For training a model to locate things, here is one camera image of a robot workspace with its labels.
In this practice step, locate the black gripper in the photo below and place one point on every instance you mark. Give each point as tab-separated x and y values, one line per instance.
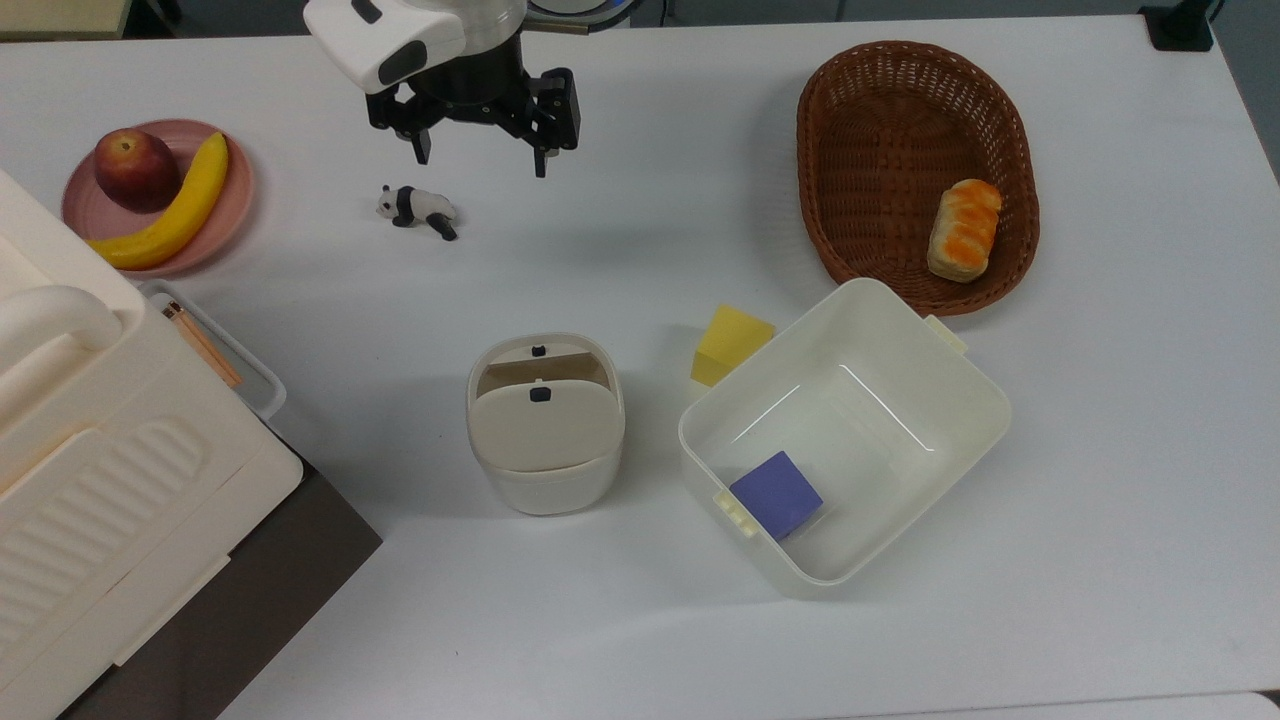
480	95

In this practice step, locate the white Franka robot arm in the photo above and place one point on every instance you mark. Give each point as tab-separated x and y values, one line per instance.
400	35

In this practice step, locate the round blue robot base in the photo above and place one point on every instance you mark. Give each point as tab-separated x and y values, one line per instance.
585	10

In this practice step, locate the white trash can with lid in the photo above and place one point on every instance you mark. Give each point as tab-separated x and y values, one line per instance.
545	440

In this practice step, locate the black and white panda toy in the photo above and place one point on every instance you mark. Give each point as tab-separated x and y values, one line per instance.
415	206

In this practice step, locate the pink plate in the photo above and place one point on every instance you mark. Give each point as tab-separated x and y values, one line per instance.
225	200

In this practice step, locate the yellow banana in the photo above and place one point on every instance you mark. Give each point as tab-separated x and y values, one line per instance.
190	205

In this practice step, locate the yellow cube block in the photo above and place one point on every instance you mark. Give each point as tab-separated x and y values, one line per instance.
728	345

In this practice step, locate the clear plastic tray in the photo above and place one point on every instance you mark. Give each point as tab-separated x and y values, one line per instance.
255	375

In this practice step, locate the brown wooden stick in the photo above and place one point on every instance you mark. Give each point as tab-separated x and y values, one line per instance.
205	345

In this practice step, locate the red apple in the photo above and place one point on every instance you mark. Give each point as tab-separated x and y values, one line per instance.
137	168

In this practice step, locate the brown wicker basket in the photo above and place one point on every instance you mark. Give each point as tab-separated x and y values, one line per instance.
890	150

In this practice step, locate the purple cube block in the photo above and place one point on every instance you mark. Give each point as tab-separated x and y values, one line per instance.
776	494

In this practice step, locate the white plastic tub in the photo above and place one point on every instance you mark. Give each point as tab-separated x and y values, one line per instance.
900	400

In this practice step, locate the orange striped bread loaf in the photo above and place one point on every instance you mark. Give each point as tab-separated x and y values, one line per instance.
964	230

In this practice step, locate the dark brown board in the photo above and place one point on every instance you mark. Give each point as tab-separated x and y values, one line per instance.
260	600

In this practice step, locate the large white storage box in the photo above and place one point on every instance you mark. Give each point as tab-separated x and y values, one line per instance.
90	480

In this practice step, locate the black clamp stand base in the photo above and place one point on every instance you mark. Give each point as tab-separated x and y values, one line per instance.
1180	25

